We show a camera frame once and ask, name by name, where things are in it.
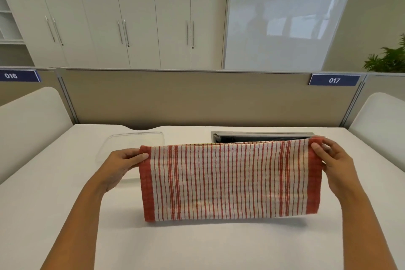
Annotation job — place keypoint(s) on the person's right hand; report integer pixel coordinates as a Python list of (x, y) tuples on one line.
[(337, 165)]

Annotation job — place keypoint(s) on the person's left hand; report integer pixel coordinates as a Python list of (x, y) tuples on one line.
[(121, 165)]

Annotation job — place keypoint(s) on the person's right thumb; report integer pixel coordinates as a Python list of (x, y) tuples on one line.
[(317, 153)]

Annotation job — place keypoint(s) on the person's left thumb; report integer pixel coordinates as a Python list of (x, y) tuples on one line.
[(140, 158)]

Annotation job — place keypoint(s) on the person's right middle finger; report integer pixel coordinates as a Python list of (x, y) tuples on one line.
[(329, 143)]

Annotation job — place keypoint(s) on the red striped kitchen towel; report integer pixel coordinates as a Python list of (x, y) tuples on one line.
[(227, 181)]

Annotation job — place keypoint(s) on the person's left forearm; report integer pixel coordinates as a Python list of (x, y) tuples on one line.
[(80, 219)]

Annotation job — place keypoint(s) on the person's right forearm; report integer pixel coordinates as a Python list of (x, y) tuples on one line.
[(367, 225)]

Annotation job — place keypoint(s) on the clear plastic container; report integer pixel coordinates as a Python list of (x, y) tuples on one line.
[(126, 148)]

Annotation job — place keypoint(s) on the white side divider panel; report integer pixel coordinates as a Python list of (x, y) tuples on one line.
[(381, 121), (28, 127)]

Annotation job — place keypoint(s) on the blue number sign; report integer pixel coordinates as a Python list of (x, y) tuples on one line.
[(19, 76), (334, 80)]

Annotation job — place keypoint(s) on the beige desk partition panel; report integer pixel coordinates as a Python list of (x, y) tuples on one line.
[(202, 99)]

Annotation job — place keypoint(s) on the green potted plant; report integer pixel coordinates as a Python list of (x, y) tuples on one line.
[(387, 57)]

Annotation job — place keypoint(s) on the frosted glass whiteboard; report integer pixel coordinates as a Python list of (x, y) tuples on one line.
[(284, 16)]

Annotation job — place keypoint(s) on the white cabinet wardrobe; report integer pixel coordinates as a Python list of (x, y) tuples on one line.
[(126, 16)]

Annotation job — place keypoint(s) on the white open shelf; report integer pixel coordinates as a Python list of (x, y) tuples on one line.
[(8, 23)]

